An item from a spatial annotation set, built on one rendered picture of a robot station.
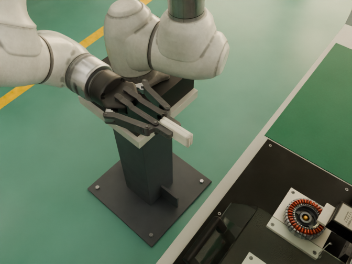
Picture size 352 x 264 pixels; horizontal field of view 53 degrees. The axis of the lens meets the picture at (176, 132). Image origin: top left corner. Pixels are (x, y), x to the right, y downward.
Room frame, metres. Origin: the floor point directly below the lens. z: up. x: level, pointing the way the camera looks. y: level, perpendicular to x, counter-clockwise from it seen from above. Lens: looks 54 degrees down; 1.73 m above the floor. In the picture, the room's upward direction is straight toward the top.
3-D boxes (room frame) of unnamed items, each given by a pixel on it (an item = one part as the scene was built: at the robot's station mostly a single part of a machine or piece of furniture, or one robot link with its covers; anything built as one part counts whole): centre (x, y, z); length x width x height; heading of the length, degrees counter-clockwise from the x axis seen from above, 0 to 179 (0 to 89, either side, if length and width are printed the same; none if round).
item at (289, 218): (0.38, -0.36, 0.80); 0.11 x 0.11 x 0.04
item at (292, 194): (0.38, -0.36, 0.78); 0.15 x 0.15 x 0.01; 52
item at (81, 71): (0.54, 0.18, 1.18); 0.09 x 0.06 x 0.09; 142
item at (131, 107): (0.44, 0.08, 1.19); 0.11 x 0.01 x 0.04; 50
